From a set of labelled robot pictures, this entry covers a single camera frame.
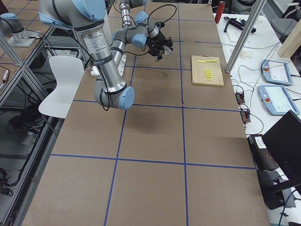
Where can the teach pendant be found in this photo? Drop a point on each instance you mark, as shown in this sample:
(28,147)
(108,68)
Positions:
(277,100)
(276,72)

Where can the aluminium frame post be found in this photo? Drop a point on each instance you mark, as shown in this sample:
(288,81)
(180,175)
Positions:
(255,12)

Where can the clear glass measuring cup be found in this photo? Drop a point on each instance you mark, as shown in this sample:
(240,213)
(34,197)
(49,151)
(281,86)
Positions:
(167,50)

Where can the black computer monitor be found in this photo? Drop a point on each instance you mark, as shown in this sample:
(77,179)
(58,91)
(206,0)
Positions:
(283,141)

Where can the far teach pendant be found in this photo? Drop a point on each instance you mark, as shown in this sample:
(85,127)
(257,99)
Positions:
(276,72)

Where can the white plastic chair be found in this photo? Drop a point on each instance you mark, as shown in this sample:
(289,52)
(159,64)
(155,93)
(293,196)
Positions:
(68,72)

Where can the bamboo cutting board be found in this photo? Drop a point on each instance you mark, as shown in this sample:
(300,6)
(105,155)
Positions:
(198,75)

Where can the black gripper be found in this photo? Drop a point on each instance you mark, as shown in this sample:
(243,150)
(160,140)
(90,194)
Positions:
(161,38)

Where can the red bottle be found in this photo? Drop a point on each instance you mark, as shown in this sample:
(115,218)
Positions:
(219,11)

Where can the white crumpled tissue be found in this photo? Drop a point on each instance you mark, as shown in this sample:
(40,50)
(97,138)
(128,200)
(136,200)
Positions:
(246,54)

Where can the black tool on bench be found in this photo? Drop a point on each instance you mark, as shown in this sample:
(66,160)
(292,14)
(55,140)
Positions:
(234,22)

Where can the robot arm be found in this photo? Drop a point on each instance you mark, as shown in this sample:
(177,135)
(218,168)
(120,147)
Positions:
(86,17)
(139,32)

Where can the white foam block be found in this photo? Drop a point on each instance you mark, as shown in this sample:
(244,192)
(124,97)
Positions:
(232,36)

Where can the yellow plastic knife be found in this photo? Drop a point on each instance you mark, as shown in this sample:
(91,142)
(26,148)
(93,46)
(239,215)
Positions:
(207,61)

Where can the near teach pendant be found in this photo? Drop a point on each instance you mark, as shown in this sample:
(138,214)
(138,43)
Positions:
(277,100)

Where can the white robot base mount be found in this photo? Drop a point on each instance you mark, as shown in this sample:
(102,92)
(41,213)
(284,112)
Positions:
(110,66)

